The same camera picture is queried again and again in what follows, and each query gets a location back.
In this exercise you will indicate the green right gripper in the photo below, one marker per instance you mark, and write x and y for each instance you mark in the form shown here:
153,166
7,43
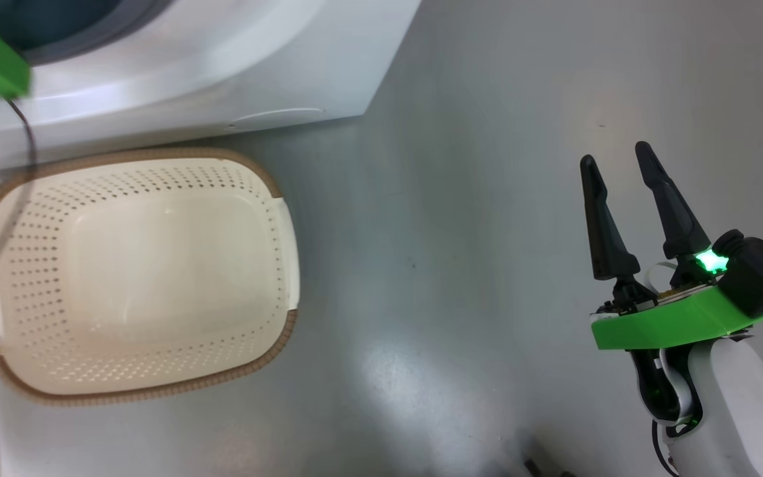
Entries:
673,324

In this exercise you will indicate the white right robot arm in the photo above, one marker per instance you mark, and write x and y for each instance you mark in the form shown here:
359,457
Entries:
739,411

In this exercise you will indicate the white washing machine body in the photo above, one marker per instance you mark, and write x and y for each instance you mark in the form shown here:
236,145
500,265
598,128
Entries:
222,66

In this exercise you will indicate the cream perforated laundry basket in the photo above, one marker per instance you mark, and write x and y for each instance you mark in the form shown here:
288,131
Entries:
143,278

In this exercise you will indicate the round white filter cover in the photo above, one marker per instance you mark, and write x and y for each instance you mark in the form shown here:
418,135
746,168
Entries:
275,119

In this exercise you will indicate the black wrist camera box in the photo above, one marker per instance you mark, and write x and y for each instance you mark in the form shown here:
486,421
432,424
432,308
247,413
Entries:
759,271

